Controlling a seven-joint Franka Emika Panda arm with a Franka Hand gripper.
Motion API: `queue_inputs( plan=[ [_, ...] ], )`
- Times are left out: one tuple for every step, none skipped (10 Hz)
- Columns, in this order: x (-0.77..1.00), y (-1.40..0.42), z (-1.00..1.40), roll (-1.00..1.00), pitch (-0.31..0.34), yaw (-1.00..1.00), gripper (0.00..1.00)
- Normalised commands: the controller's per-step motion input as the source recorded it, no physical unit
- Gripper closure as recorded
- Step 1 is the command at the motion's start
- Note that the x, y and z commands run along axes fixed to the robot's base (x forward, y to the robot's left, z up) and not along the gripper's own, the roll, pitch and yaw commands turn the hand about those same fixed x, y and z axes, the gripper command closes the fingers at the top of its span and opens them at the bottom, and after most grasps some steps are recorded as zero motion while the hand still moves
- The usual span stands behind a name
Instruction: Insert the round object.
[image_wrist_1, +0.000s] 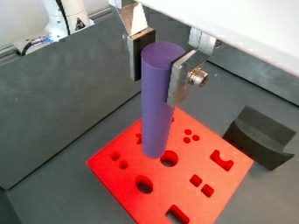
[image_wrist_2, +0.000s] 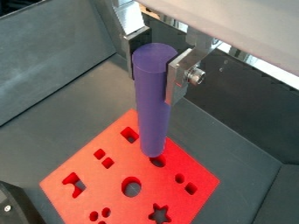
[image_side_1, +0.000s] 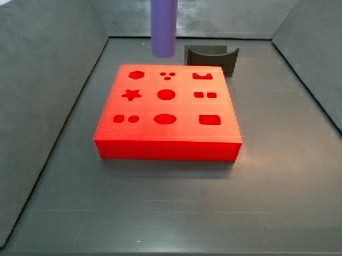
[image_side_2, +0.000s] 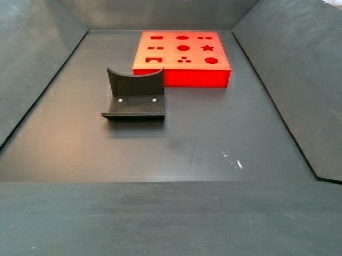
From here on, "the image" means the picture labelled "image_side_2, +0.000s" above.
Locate black curved holder stand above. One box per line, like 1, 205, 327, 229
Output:
102, 69, 166, 120

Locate red shape sorter block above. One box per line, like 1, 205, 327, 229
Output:
132, 31, 233, 88

